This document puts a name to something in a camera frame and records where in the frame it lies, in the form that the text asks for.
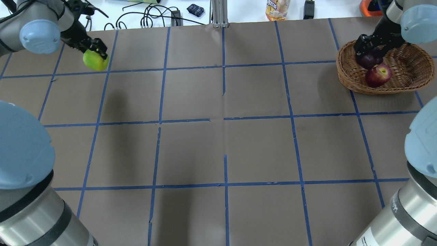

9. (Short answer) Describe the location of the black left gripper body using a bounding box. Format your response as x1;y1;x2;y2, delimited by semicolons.
60;18;91;53

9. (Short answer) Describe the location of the woven wicker basket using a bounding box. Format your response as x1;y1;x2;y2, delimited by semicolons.
336;38;436;95

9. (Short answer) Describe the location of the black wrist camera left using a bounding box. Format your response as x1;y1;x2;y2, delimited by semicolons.
65;0;95;16

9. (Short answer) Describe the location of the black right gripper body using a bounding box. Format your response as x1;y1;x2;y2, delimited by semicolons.
354;19;406;57

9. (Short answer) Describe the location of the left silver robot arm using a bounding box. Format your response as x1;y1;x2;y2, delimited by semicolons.
1;0;109;246

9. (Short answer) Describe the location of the dark red apple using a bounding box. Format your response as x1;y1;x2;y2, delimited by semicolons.
355;47;383;70

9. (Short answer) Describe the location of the aluminium frame post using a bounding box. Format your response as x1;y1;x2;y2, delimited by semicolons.
210;0;229;28

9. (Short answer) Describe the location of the yellow snack bag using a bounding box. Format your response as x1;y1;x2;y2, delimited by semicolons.
265;0;291;21

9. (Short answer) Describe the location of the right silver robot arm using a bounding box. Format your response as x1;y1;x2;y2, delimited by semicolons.
336;0;436;246

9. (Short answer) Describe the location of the small dark blue pouch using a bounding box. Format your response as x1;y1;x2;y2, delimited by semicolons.
187;4;206;17

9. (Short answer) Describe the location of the black power adapter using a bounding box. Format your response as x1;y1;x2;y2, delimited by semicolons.
303;0;315;19

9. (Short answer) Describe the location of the green apple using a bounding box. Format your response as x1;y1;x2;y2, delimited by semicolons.
83;50;109;71

